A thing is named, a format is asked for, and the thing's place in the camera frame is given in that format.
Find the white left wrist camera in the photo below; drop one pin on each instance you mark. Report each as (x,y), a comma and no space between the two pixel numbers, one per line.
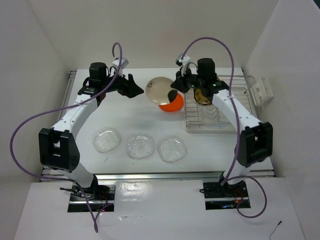
(120,65)

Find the orange plate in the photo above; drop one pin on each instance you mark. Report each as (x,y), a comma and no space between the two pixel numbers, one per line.
(174,106)

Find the cream plate with black patch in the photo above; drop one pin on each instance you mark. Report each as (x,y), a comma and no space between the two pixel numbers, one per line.
(159,91)

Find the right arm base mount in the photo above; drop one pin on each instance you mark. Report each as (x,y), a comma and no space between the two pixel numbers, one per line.
(216,197)

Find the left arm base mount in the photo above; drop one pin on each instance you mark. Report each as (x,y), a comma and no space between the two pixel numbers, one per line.
(103,201)

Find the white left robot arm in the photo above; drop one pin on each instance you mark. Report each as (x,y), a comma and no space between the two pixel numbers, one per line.
(57,145)

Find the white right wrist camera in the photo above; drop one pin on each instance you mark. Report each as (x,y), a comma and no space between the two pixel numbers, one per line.
(182,61)

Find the metal wire dish rack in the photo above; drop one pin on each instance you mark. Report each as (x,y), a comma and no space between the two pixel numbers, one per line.
(208,119)

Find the clear glass plate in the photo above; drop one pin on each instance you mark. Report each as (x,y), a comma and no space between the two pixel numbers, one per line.
(172,149)
(106,140)
(140,146)

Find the brown patterned plate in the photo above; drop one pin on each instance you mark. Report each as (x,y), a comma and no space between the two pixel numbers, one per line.
(203,96)

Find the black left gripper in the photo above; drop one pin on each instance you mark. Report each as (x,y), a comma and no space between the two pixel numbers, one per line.
(128,87)

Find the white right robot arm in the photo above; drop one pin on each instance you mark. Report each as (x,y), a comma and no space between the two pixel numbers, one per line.
(254,138)

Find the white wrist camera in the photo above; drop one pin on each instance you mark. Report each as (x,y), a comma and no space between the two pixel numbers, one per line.
(182,61)
(120,65)

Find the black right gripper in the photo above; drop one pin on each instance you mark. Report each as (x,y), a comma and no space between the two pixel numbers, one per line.
(176,84)

